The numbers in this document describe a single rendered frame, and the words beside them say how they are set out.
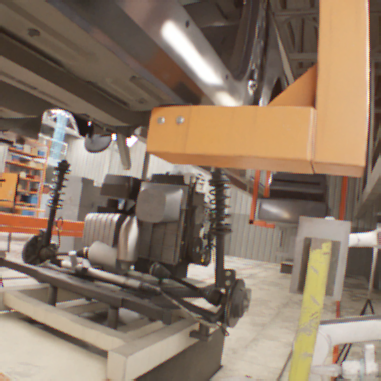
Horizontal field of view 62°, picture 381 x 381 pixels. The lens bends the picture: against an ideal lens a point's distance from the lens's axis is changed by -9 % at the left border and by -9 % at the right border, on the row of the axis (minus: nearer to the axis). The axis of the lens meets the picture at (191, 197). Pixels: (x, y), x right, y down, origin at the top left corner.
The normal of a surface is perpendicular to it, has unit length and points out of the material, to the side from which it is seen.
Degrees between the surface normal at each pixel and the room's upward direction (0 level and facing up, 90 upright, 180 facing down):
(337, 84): 90
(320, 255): 90
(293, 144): 90
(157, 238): 90
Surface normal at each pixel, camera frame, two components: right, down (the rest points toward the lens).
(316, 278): -0.41, -0.13
